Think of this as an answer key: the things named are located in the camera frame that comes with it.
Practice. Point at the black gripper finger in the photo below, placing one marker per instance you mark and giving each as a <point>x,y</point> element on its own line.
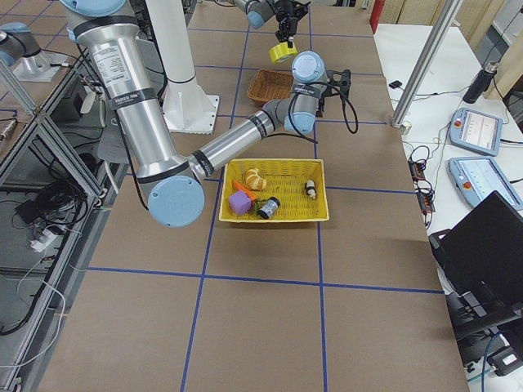
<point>285,36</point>

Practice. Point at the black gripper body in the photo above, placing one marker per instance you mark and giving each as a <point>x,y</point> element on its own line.
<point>286,21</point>

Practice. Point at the yellow tape roll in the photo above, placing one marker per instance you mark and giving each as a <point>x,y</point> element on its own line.
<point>282,52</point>

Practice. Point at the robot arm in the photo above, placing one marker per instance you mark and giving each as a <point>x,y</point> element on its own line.
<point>169,180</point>
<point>257,12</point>

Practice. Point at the brown wicker basket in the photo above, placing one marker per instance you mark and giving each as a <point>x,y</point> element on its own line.
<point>269,85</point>

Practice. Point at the yellow woven basket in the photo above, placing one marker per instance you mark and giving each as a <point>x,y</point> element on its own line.
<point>286,178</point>

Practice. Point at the toy croissant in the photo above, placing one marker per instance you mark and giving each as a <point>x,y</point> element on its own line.
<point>254,180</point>

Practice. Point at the panda figurine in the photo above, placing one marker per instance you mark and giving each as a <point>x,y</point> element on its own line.
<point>310,189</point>

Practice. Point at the toy carrot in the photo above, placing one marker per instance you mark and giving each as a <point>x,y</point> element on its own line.
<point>238,186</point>

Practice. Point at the purple foam block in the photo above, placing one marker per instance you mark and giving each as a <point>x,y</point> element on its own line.
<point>239,203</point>

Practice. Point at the small black-capped jar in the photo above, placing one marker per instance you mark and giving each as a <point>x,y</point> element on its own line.
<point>269,208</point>

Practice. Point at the black water bottle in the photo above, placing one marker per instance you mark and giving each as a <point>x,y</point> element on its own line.
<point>481,82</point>

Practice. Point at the teach pendant far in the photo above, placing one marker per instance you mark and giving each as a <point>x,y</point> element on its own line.
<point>475,131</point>

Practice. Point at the teach pendant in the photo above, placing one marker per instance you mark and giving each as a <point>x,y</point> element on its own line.
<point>475,131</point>
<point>477,177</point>

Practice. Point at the teach pendant near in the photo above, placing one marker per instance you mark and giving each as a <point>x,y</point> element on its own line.
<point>477,177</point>

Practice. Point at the black laptop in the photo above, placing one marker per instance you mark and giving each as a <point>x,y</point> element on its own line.
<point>482,255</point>

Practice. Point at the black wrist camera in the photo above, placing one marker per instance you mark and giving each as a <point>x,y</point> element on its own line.
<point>339,83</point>

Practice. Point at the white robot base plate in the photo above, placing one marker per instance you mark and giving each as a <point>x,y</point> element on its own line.
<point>192,115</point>

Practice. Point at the aluminium post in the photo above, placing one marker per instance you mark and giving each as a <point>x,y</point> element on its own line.
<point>427,55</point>

